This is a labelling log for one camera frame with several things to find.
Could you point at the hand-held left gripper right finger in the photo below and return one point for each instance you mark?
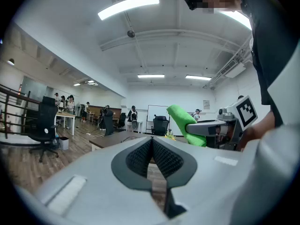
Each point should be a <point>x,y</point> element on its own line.
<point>211,172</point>

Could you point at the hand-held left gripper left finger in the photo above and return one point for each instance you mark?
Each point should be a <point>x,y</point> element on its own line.
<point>98,172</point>

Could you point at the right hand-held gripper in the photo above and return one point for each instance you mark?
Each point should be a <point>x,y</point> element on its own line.
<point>246,111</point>

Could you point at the green cloth item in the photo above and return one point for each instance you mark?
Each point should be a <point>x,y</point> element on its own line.
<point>180,118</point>

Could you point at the person's right forearm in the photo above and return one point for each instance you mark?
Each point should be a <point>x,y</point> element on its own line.
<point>260,128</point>

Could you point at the yellow artificial flower bouquet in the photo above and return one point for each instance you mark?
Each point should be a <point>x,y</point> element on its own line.
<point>170,136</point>

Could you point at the black mesh office chair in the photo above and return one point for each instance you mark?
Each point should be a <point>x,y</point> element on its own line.
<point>160,125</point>

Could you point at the light grey bin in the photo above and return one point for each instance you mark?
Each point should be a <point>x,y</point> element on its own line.
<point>63,143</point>

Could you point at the whiteboard on stand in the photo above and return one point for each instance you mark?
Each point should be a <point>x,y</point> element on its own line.
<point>157,110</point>

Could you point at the long ceiling light panel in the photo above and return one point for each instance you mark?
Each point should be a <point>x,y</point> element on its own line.
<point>151,76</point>
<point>198,77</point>
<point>236,17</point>
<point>129,6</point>

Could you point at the brown wooden counter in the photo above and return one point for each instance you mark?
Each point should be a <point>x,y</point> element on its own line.
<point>114,110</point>

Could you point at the white desk with wooden top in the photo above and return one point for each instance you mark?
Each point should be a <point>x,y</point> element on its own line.
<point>66,115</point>

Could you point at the white ceiling air conditioner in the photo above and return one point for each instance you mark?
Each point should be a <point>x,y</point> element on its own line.
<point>235,70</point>

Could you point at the white standing fan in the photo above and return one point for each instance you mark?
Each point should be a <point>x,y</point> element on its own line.
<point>78,107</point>

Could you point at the black chair with white mark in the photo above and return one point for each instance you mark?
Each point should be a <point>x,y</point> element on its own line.
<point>45,118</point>

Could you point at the person's black shirt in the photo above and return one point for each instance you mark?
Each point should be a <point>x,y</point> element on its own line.
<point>269,43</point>

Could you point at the dark metal railing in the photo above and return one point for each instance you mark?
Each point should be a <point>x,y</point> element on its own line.
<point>14,102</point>

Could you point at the dark ceiling dome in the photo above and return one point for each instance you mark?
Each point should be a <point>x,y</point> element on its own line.
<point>131,33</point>

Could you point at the framed wall notice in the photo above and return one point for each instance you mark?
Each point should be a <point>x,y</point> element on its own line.
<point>206,104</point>

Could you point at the round wall lamp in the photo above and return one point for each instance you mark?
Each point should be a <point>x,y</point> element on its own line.
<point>10,62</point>

